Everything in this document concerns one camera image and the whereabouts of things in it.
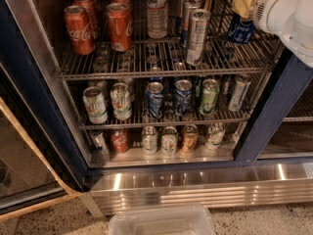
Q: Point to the stainless steel fridge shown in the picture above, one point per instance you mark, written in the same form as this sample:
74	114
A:
265	160

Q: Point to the clear plastic water bottle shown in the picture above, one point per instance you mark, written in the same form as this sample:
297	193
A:
157	18

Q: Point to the silver slim can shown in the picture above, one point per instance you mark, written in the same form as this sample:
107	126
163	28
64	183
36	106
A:
98	139
240	87

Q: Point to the top wire shelf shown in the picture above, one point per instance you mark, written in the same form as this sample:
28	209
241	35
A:
152	57

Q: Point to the open glass fridge door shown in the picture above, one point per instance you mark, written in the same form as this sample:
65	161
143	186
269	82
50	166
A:
29	179

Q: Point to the front silver Red Bull can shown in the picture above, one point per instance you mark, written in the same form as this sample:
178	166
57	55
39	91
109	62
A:
197	33

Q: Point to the front left Coca-Cola can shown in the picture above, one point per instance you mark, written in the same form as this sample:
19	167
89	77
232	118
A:
79	29

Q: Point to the silver slim can bottom left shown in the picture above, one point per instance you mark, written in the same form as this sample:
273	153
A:
98	139

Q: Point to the white can bottom centre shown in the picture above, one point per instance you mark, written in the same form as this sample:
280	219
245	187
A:
169	140

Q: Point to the middle wire shelf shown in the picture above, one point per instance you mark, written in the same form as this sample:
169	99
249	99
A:
221	113

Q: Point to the silver slim can right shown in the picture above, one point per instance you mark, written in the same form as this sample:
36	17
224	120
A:
240	87

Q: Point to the blue Pepsi can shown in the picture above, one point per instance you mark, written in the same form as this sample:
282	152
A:
240	30

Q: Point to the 7up can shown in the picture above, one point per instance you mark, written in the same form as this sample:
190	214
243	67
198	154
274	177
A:
121	102
95	105

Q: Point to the middle left Coca-Cola can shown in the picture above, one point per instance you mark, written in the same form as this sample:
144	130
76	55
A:
90	8

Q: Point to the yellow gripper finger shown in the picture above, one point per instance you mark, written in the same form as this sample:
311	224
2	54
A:
243	8

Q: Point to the blue Pepsi can middle shelf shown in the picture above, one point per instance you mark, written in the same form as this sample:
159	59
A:
154	97

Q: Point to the red can bottom shelf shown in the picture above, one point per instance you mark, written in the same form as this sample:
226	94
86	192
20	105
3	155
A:
119	140

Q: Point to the blue patterned can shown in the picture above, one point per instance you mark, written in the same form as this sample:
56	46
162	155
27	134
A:
182	96

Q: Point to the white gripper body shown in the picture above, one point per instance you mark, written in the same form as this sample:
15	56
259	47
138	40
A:
271	11

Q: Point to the white green can bottom right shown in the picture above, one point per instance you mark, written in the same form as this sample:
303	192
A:
214	136

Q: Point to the wire shelf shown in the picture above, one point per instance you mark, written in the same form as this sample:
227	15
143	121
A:
152	57
221	113

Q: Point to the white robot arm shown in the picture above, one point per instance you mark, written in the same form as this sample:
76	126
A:
290	20

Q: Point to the gold can bottom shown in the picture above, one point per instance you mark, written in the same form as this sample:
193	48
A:
190	138

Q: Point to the silver red bull can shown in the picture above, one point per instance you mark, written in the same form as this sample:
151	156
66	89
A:
189	7
179	16
197	33

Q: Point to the clear plastic bin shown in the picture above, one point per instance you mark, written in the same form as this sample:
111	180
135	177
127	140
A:
184	220

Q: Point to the front right Coca-Cola can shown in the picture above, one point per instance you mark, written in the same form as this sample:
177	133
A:
120	26

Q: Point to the left 7up can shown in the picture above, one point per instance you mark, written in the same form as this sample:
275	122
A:
95	105

